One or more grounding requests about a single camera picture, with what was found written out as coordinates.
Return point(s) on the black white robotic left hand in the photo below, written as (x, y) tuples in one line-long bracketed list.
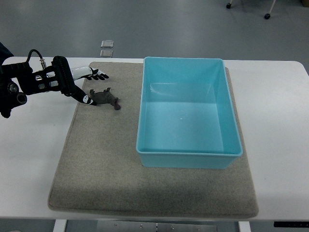
[(66, 78)]

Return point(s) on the brown toy hippo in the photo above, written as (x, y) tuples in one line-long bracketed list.
[(105, 97)]

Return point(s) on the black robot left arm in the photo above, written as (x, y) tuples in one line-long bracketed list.
[(19, 80)]

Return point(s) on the light blue plastic box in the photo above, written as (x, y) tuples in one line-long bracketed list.
[(187, 118)]

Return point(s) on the lower floor outlet plate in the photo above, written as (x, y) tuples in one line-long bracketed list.
[(106, 53)]

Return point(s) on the floor outlet plate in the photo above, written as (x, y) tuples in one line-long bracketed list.
[(107, 44), (106, 53)]

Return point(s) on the upper floor outlet plate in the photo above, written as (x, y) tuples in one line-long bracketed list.
[(107, 44)]

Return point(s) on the grey felt mat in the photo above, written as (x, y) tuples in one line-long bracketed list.
[(100, 171)]

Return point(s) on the right cart caster wheel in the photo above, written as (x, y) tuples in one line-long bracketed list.
[(267, 16)]

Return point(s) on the black table control panel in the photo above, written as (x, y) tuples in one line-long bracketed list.
[(291, 224)]

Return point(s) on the metal table frame crossbar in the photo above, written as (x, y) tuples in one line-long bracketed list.
[(131, 226)]

